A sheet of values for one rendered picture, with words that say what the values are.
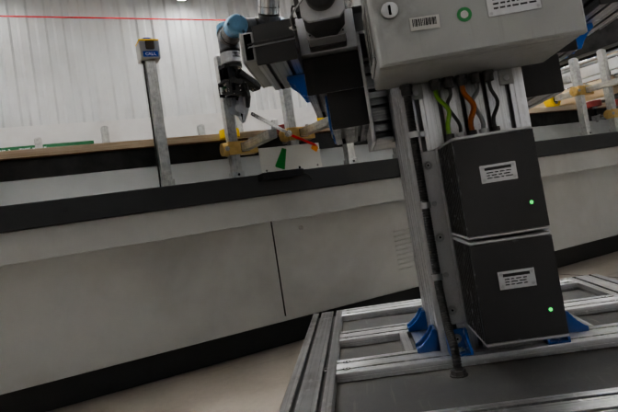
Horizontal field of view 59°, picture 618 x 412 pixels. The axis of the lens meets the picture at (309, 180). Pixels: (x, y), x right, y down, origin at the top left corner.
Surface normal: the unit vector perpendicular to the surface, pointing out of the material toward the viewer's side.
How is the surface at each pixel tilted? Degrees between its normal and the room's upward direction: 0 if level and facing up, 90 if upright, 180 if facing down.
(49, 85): 90
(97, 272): 90
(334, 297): 90
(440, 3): 88
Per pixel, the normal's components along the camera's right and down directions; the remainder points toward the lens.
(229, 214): 0.44, -0.11
